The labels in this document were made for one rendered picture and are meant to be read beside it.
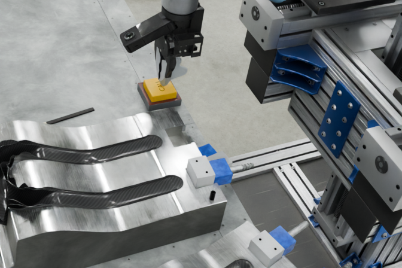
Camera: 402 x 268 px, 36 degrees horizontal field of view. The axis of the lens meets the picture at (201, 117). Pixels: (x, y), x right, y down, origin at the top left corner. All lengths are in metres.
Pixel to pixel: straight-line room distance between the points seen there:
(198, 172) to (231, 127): 1.44
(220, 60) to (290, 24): 1.45
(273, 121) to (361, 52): 1.22
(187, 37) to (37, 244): 0.54
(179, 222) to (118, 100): 0.40
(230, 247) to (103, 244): 0.22
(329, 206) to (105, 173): 0.86
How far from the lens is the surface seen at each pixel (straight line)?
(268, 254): 1.10
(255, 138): 2.55
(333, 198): 1.83
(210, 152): 1.29
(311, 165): 2.22
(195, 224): 1.16
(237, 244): 1.14
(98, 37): 1.61
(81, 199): 1.11
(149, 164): 1.18
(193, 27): 1.33
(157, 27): 1.29
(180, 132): 1.27
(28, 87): 1.46
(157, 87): 1.42
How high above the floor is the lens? 1.77
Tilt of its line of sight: 43 degrees down
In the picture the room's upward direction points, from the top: 11 degrees clockwise
